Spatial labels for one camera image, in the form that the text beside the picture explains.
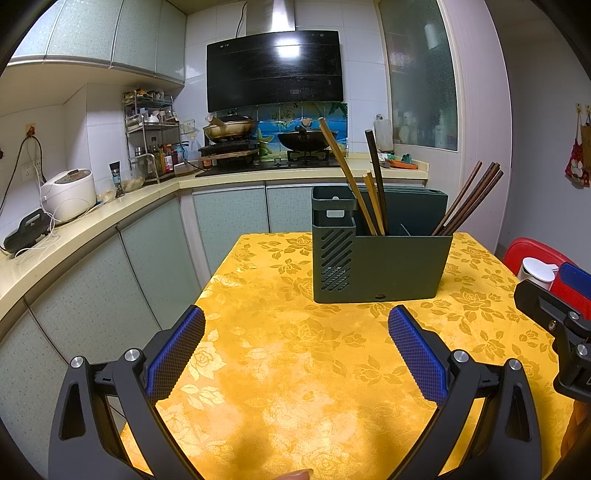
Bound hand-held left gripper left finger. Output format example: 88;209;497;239
48;305;206;480

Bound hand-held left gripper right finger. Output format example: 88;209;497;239
388;305;543;480

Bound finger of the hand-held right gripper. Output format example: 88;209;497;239
514;279;591;344
553;262;591;303

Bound dark green utensil holder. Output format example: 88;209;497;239
311;185;454;304

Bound white electric kettle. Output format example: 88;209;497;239
517;257;561;292

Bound red plastic stool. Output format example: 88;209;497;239
502;237;591;296

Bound yellow floral tablecloth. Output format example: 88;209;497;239
119;231;575;480

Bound red patterned hanging bag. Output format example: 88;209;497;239
564;113;591;188

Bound brown hanging bag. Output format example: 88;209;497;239
581;115;591;174

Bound beige kitchen countertop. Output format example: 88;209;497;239
0;157;430;319

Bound black-topped pepper grinder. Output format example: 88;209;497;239
109;161;126;198

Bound white rice cooker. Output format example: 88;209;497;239
41;168;98;223

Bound group of sauce bottles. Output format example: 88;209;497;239
150;138;183;175

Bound black countertop appliance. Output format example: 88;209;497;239
4;209;58;254

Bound orange green kitchen cloths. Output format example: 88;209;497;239
376;154;419;169

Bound black gas stove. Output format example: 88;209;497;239
195;143;345;178

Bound translucent plastic jug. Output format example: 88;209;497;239
373;114;393;153

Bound brass-coloured frying pan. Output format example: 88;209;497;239
203;115;260;143

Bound metal spice rack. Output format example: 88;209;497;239
123;90;181;185

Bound black wok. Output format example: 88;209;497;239
277;124;340;153

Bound blue sea tile mural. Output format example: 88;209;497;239
240;102;348;160

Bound frosted glass cabinet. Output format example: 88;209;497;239
379;0;460;153

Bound black range hood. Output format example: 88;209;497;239
206;0;345;113

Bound black appliance power cable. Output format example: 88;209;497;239
0;136;47;208

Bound pale green wall cabinets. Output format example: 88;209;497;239
7;0;188;86

